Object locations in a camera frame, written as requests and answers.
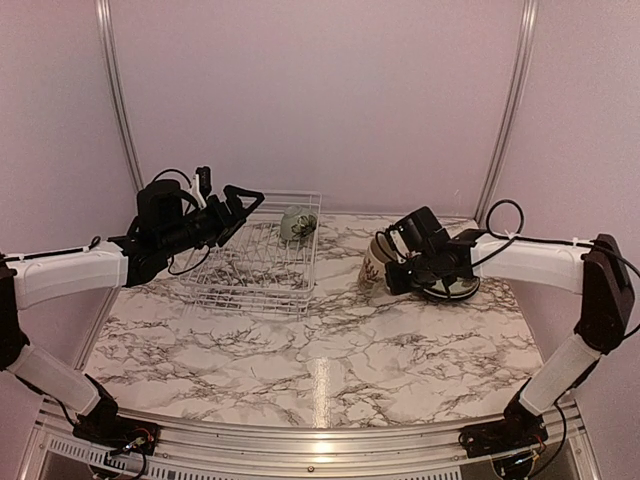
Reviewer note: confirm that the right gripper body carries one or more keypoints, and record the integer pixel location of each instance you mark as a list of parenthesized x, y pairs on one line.
[(422, 275)]

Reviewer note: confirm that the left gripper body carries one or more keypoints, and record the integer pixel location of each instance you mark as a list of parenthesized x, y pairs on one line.
[(220, 224)]

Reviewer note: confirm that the floral ceramic mug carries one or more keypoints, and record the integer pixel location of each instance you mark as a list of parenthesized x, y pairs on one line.
[(372, 275)]

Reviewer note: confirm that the black striped plate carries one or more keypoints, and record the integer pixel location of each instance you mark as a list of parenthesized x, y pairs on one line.
[(449, 296)]

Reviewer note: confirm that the green floral plate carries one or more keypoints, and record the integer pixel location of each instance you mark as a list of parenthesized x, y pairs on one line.
[(457, 285)]

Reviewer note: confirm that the white wire dish rack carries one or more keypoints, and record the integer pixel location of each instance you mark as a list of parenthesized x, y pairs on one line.
[(256, 270)]

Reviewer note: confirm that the green floral bowl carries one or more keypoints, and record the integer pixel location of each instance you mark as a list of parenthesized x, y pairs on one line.
[(297, 223)]

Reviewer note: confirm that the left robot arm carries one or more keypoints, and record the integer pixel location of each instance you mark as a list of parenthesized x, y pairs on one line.
[(170, 220)]

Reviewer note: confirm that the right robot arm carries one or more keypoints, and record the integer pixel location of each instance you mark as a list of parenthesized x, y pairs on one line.
[(593, 275)]

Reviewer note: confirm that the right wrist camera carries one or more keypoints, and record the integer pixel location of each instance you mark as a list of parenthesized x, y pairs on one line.
[(396, 244)]

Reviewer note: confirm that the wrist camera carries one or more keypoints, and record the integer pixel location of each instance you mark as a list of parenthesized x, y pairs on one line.
[(396, 244), (201, 186)]

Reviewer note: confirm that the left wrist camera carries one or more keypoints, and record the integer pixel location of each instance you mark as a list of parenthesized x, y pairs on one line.
[(201, 186)]

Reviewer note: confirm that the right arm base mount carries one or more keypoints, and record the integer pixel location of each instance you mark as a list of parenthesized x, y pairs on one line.
[(513, 451)]

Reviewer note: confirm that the front aluminium rail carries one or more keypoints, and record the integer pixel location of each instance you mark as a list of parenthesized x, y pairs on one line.
[(192, 449)]

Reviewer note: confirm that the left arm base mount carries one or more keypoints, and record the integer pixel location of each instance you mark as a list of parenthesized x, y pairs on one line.
[(122, 436)]

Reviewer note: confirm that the left aluminium frame post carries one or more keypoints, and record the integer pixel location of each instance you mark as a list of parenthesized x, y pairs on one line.
[(110, 54)]

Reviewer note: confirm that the aluminium frame post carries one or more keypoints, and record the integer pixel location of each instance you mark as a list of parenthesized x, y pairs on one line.
[(515, 91), (110, 54)]

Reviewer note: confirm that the right aluminium frame post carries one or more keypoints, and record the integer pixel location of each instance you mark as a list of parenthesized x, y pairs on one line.
[(515, 91)]

